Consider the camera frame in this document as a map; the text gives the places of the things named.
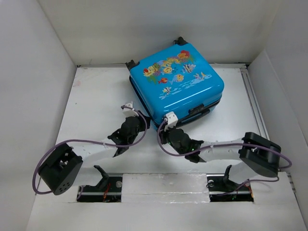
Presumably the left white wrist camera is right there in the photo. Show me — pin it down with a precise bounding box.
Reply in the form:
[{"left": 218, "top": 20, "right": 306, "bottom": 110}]
[{"left": 121, "top": 102, "right": 138, "bottom": 117}]

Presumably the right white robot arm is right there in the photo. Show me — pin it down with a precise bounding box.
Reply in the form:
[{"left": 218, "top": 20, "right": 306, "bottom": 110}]
[{"left": 157, "top": 128, "right": 281, "bottom": 193}]

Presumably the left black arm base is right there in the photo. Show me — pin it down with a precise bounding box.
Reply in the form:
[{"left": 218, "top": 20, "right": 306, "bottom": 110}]
[{"left": 77, "top": 165, "right": 123, "bottom": 203}]

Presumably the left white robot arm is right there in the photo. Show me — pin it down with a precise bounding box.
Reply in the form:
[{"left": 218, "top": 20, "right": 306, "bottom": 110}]
[{"left": 32, "top": 114, "right": 151, "bottom": 195}]

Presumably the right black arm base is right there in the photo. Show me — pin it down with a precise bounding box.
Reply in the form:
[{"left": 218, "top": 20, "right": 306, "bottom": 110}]
[{"left": 206, "top": 165, "right": 254, "bottom": 202}]

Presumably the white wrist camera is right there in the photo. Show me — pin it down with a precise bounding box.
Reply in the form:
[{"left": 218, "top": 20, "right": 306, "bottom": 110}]
[
  {"left": 121, "top": 102, "right": 138, "bottom": 117},
  {"left": 164, "top": 111, "right": 178, "bottom": 131}
]

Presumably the blue kids suitcase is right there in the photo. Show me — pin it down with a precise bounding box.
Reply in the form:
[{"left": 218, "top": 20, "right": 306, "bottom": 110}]
[{"left": 126, "top": 37, "right": 224, "bottom": 127}]

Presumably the aluminium frame rail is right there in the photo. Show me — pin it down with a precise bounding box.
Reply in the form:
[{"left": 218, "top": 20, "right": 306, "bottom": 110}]
[{"left": 240, "top": 64, "right": 269, "bottom": 139}]

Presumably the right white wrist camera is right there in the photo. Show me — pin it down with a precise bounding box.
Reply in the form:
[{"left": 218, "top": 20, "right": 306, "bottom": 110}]
[{"left": 164, "top": 111, "right": 178, "bottom": 131}]

